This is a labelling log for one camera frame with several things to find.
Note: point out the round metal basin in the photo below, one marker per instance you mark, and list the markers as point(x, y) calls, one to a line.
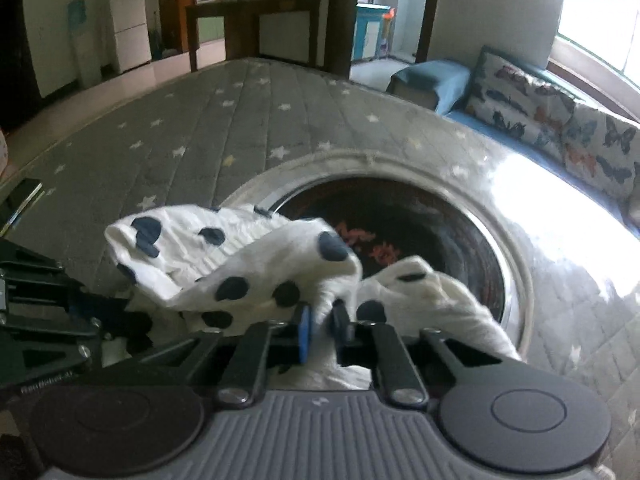
point(500, 280)

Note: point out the grey star-patterned mat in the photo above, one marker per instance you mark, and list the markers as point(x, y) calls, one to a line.
point(250, 105)

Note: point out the white water dispenser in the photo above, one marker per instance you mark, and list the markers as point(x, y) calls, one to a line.
point(81, 45)

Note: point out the dark wooden shelf cabinet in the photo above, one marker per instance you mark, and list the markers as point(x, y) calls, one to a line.
point(176, 5)

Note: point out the butterfly print pillow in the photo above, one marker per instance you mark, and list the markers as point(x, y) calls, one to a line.
point(600, 147)
point(520, 97)

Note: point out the dark red-printed cloth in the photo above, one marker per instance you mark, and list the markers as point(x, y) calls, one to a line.
point(380, 240)

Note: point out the white navy polka dot garment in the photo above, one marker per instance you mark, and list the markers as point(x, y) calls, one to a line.
point(260, 265)

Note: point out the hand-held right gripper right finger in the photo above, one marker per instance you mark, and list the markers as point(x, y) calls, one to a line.
point(341, 332)

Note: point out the white refrigerator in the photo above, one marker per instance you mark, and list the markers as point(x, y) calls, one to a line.
point(129, 22)

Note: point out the dark wooden table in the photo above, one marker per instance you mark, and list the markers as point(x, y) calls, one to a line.
point(250, 10)

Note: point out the blue sofa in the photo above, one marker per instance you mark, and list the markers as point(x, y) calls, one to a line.
point(435, 87)

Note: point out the black smartphone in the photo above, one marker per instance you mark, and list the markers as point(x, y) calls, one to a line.
point(19, 196)

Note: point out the bright window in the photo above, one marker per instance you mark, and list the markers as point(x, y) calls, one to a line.
point(602, 10)

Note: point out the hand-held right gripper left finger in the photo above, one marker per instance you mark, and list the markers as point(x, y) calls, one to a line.
point(305, 332)

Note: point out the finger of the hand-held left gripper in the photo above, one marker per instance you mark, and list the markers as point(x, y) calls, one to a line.
point(117, 317)

